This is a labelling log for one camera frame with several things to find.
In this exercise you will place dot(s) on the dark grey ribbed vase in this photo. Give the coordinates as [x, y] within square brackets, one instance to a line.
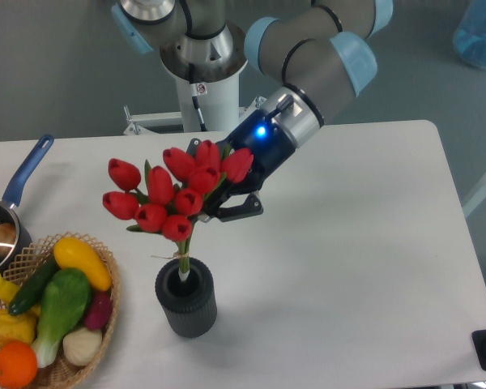
[189, 306]

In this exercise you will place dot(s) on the orange fruit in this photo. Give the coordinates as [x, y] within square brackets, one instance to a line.
[18, 365]

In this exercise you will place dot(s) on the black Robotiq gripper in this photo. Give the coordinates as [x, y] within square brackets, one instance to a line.
[270, 146]

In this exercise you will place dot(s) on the small yellow banana pepper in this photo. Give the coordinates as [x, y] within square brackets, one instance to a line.
[7, 290]

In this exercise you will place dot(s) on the red tulip bouquet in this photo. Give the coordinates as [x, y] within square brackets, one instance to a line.
[167, 200]

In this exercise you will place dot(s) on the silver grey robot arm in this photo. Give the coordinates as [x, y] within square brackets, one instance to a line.
[270, 88]

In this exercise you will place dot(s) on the purple red radish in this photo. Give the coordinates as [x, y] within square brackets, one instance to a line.
[99, 312]

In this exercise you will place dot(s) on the blue handled saucepan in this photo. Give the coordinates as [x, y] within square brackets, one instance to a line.
[13, 194]

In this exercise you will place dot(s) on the yellow squash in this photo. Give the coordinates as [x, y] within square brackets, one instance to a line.
[73, 252]

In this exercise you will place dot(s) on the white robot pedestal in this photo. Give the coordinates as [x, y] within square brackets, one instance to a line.
[213, 106]

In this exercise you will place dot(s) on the browned bread roll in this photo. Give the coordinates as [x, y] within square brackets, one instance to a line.
[7, 239]

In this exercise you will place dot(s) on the white garlic bulb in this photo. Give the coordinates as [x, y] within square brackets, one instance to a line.
[81, 345]

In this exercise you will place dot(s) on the dark green cucumber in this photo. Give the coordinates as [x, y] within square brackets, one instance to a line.
[30, 293]

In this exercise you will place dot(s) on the yellow gourd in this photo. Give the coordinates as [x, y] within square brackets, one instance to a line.
[20, 328]

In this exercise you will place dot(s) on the green bok choy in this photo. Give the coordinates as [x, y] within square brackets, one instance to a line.
[63, 303]

